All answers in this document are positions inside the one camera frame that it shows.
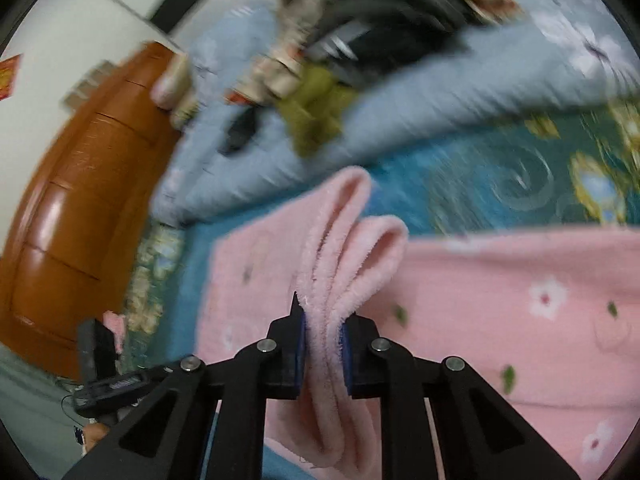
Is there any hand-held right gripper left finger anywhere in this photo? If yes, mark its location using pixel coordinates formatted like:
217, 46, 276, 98
62, 291, 307, 480

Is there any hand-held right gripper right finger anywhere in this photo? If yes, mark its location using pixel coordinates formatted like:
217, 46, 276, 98
341, 312, 582, 480

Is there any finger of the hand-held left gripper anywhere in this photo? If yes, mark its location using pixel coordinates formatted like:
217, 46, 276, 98
76, 318, 121, 385

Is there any pink floral fleece garment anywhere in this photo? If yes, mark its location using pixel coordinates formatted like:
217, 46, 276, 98
195, 166, 640, 480

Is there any pile of dark clothes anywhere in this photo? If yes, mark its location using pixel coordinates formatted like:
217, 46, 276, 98
224, 0, 523, 108

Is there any person's left hand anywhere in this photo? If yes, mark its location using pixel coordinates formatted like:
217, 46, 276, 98
82, 422, 110, 456

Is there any orange-brown wooden headboard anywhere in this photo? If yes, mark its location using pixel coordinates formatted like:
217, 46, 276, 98
0, 41, 190, 382

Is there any teal printed bedsheet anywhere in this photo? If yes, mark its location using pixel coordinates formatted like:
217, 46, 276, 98
119, 102, 640, 480

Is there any small black object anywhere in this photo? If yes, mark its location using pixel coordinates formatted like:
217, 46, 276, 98
217, 109, 259, 157

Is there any olive green cloth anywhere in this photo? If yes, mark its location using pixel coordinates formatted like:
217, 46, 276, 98
276, 64, 360, 159

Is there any light blue floral blanket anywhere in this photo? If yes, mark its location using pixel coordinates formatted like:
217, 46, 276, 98
149, 0, 640, 227

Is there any small pale pink object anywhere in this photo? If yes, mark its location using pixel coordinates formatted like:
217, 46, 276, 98
150, 54, 195, 113

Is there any dark clothing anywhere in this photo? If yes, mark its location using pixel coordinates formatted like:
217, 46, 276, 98
304, 0, 483, 88

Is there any red wall decoration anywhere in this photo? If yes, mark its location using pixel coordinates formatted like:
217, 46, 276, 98
0, 53, 24, 102

